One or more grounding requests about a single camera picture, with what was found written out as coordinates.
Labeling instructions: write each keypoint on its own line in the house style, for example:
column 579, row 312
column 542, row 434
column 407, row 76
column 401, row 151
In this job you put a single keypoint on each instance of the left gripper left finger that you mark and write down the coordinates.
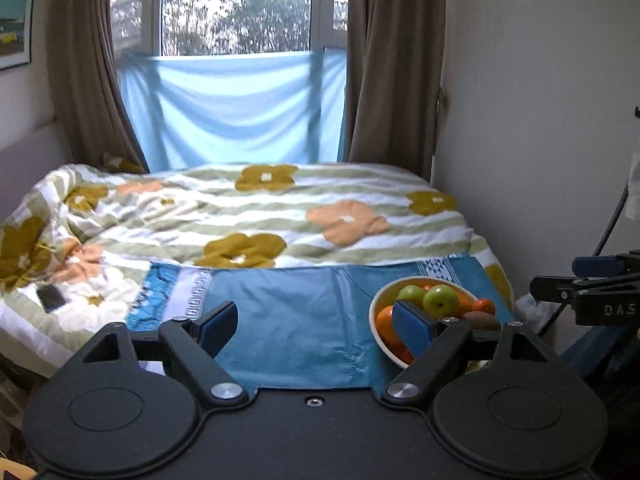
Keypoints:
column 188, row 348

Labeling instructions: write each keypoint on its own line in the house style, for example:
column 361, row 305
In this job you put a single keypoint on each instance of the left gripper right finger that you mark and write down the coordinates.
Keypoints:
column 441, row 349

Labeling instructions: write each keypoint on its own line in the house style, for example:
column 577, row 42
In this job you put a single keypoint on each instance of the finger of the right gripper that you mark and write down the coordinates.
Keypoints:
column 559, row 289
column 597, row 267

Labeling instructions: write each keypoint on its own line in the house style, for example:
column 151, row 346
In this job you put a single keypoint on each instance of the brown kiwi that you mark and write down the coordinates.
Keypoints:
column 481, row 320

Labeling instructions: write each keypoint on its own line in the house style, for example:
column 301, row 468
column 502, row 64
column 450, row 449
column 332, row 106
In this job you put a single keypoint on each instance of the green apple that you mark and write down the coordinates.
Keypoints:
column 413, row 294
column 441, row 301

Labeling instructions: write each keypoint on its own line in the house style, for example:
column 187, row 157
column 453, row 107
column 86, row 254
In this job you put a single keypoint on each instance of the red cherry tomato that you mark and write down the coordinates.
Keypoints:
column 404, row 354

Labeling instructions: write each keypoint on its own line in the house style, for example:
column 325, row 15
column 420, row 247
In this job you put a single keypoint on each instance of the small mandarin orange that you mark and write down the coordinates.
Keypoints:
column 484, row 305

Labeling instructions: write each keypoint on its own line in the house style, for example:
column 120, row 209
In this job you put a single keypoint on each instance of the green apple in bowl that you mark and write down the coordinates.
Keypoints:
column 441, row 301

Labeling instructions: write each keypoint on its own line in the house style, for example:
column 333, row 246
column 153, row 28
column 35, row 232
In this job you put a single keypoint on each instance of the cream ceramic fruit bowl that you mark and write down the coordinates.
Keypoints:
column 387, row 296

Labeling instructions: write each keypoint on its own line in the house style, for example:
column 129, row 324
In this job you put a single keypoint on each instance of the blue patterned cloth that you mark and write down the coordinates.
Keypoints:
column 299, row 328

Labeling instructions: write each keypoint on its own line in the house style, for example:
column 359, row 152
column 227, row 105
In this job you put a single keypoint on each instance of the black smartphone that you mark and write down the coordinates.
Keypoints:
column 51, row 297

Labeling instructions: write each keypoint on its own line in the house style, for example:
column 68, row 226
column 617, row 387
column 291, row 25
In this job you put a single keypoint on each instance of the floral striped duvet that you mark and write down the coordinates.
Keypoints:
column 94, row 235

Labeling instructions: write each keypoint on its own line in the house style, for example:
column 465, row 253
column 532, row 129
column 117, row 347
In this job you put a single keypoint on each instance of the light blue window sheet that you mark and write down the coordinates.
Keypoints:
column 270, row 108

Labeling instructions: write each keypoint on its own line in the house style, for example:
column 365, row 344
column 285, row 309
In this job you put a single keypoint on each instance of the grey bed headboard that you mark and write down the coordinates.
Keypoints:
column 27, row 161

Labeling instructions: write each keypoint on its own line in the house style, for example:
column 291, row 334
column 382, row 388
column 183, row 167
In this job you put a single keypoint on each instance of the left brown curtain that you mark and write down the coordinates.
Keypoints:
column 84, row 85

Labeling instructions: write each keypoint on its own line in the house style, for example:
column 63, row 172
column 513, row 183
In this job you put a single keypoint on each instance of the brown curtain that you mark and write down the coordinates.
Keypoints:
column 395, row 50
column 84, row 85

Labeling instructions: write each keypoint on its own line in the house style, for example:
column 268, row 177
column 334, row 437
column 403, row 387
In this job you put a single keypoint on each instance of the right brown curtain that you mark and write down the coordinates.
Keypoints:
column 395, row 50

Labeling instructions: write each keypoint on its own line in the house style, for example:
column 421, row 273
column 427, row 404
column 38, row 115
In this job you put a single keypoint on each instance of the framed wall picture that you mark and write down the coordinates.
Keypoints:
column 15, row 33

